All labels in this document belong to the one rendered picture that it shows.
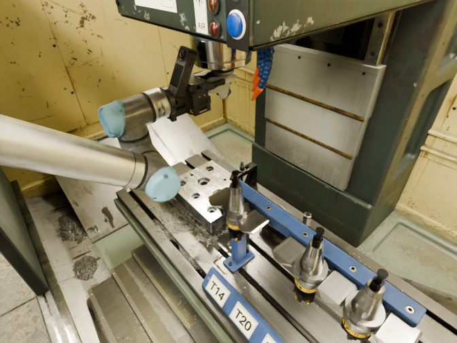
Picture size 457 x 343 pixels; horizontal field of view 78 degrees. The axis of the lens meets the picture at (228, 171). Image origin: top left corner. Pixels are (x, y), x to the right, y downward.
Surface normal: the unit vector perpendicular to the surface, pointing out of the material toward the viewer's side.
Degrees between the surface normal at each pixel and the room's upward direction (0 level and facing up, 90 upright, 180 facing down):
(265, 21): 90
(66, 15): 90
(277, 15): 90
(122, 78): 90
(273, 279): 0
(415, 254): 0
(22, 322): 0
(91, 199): 24
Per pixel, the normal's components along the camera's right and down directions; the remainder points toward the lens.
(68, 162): 0.59, 0.42
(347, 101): -0.77, 0.40
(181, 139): 0.23, -0.54
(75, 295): 0.19, -0.88
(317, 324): -0.04, -0.79
